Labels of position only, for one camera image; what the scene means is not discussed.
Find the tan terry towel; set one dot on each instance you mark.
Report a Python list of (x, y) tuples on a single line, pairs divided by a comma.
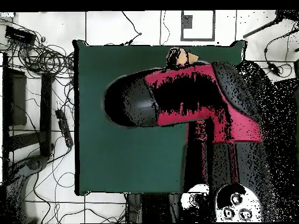
[(181, 58)]

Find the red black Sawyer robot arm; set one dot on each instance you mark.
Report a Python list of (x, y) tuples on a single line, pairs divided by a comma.
[(243, 130)]

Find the dark green table cloth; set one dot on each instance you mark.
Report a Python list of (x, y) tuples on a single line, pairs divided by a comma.
[(105, 158)]

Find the black power strip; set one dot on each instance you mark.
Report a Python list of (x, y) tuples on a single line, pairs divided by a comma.
[(64, 127)]

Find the dark tripod base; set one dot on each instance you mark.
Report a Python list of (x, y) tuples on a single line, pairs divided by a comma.
[(33, 164)]

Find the black power adapter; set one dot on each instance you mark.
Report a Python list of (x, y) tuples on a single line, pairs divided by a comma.
[(273, 68)]

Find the black tripod pole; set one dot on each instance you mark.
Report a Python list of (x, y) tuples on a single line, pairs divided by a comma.
[(261, 28)]

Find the black robot pedestal stand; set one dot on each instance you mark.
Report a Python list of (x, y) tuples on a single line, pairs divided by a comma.
[(151, 207)]

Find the black metal frame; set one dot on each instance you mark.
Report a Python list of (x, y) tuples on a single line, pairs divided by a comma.
[(45, 112)]

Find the black network switch box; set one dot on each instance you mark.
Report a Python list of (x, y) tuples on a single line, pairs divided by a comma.
[(19, 35)]

